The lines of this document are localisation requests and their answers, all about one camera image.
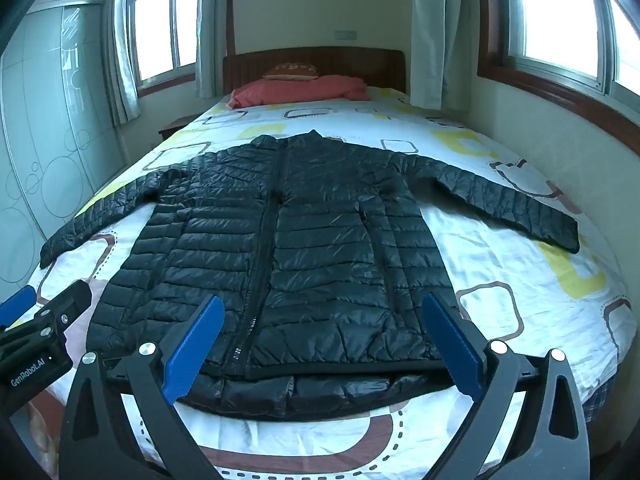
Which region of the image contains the glass-door wardrobe with circle pattern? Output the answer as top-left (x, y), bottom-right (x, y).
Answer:
top-left (0, 0), bottom-right (123, 288)

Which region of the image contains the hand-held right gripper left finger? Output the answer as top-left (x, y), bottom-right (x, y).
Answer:
top-left (52, 294), bottom-right (226, 480)

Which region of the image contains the wide window with wooden frame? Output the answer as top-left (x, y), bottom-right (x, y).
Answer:
top-left (477, 0), bottom-right (640, 133)

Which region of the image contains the pink pillow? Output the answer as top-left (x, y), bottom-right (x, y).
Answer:
top-left (227, 74), bottom-right (371, 110)

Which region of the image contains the window with wooden sill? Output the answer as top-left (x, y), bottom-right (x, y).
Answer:
top-left (121, 0), bottom-right (202, 97)

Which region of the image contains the patterned brown cushion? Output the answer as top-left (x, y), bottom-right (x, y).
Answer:
top-left (262, 62), bottom-right (320, 81)

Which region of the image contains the black quilted puffer jacket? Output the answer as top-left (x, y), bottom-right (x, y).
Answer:
top-left (39, 130), bottom-right (581, 409)

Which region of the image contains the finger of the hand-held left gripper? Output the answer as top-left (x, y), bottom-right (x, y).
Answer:
top-left (34, 279), bottom-right (93, 344)
top-left (0, 286), bottom-right (38, 329)

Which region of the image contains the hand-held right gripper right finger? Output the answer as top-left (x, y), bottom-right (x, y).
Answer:
top-left (422, 292), bottom-right (598, 480)

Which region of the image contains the bed with patterned sheet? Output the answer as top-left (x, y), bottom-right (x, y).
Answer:
top-left (20, 86), bottom-right (640, 480)

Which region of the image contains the dark wooden headboard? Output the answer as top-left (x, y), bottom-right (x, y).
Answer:
top-left (222, 46), bottom-right (406, 97)

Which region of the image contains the wooden nightstand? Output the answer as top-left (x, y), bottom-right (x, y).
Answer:
top-left (158, 115), bottom-right (191, 141)

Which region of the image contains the grey window curtain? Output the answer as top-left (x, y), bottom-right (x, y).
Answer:
top-left (194, 0), bottom-right (234, 101)
top-left (409, 0), bottom-right (484, 111)
top-left (104, 0), bottom-right (139, 127)

